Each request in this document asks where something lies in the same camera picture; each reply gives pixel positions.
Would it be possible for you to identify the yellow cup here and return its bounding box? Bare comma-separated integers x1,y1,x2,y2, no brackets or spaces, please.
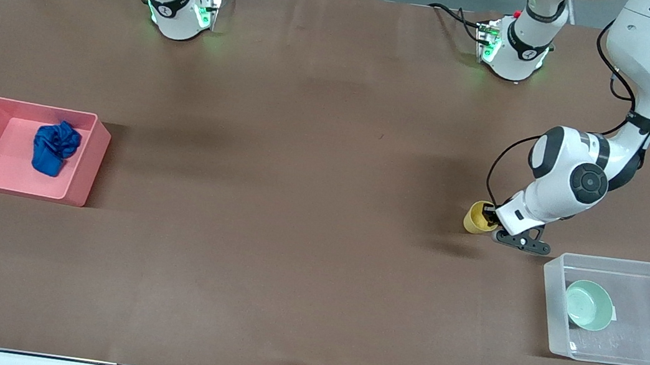
461,198,502,238

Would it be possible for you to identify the mint green bowl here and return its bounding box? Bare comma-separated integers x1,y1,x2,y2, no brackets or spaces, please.
561,277,619,334

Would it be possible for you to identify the blue cloth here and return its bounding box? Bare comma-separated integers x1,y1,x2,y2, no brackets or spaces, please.
29,118,85,181

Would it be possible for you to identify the grey base connector box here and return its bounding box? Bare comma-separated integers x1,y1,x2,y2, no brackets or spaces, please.
193,0,225,32
473,16,505,67

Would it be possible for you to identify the pink plastic bin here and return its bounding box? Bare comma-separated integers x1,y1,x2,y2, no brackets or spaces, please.
0,97,115,210

